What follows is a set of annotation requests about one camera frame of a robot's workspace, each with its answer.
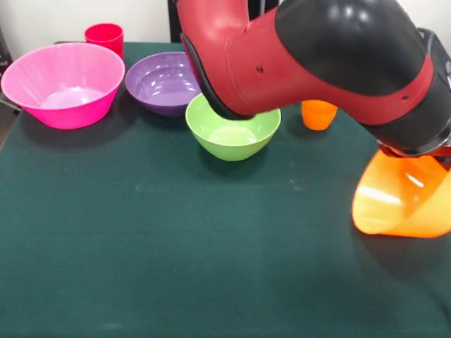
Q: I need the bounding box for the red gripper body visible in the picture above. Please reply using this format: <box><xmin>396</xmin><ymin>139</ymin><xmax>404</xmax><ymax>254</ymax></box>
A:
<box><xmin>378</xmin><ymin>142</ymin><xmax>451</xmax><ymax>160</ymax></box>

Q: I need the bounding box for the large orange bowl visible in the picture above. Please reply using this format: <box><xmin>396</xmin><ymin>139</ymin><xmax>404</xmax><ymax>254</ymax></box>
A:
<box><xmin>351</xmin><ymin>149</ymin><xmax>451</xmax><ymax>239</ymax></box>

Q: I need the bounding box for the orange cup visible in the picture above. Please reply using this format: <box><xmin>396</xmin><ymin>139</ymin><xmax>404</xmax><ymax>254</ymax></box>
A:
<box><xmin>301</xmin><ymin>100</ymin><xmax>339</xmax><ymax>132</ymax></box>

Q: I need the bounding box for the green bowl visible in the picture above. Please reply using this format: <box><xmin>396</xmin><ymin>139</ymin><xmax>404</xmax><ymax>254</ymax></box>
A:
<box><xmin>185</xmin><ymin>93</ymin><xmax>282</xmax><ymax>162</ymax></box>

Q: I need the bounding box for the purple bowl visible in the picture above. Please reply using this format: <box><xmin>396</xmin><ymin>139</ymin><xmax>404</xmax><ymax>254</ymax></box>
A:
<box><xmin>125</xmin><ymin>51</ymin><xmax>202</xmax><ymax>118</ymax></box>

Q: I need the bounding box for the dark green table cloth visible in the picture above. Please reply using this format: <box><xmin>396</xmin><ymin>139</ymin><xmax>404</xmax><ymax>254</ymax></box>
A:
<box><xmin>0</xmin><ymin>41</ymin><xmax>451</xmax><ymax>338</ymax></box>

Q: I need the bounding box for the red cup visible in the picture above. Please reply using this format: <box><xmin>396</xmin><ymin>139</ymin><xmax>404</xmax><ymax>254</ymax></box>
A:
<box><xmin>84</xmin><ymin>23</ymin><xmax>125</xmax><ymax>59</ymax></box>

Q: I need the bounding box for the large pink bowl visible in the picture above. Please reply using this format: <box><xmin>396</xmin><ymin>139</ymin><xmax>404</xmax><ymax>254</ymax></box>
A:
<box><xmin>0</xmin><ymin>42</ymin><xmax>126</xmax><ymax>130</ymax></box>

